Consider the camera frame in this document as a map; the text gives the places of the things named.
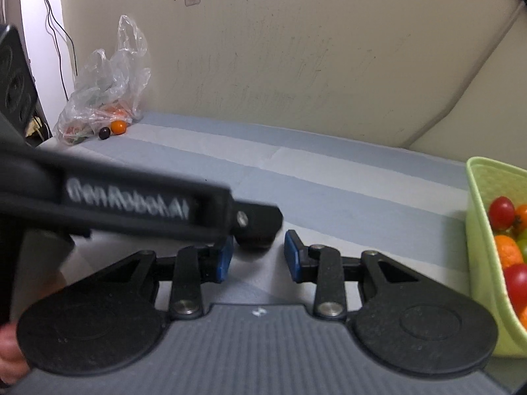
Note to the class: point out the small dark purple fruit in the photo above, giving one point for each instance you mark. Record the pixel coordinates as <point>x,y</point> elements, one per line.
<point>104,133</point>

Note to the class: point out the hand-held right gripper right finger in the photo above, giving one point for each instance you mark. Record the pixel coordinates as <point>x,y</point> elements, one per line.
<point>291,255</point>

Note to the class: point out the small orange fruit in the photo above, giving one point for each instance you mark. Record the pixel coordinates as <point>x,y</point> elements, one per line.
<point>118,126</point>

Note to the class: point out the beige power strip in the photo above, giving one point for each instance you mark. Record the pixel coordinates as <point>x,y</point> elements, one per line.
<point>34,126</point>

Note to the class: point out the orange cherry tomato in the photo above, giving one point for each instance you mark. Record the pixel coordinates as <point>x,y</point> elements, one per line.
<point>521,217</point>

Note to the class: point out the clear plastic bag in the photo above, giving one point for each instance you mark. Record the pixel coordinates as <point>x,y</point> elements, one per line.
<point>105,90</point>

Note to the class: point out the grey striped bed sheet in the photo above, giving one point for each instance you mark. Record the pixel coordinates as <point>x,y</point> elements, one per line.
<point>329,189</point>

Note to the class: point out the large red tomato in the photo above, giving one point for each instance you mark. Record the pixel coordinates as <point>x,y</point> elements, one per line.
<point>517,284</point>

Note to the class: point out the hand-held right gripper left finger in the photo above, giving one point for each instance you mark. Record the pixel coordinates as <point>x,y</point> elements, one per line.
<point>224,260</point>

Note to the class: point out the person's left hand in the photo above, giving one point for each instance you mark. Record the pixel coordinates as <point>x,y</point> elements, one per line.
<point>9,354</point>

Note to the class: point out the red cherry tomato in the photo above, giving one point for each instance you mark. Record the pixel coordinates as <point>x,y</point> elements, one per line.
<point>502,212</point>

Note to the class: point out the light green plastic basket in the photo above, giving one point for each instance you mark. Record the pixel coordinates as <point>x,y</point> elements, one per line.
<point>483,263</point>

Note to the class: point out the green fruit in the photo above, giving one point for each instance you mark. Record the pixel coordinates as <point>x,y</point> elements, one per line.
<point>523,246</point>

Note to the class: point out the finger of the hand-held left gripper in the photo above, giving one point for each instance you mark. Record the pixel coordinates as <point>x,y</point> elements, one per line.
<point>257,224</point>

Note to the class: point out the orange tangerine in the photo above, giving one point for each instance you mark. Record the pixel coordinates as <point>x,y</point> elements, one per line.
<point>508,251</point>

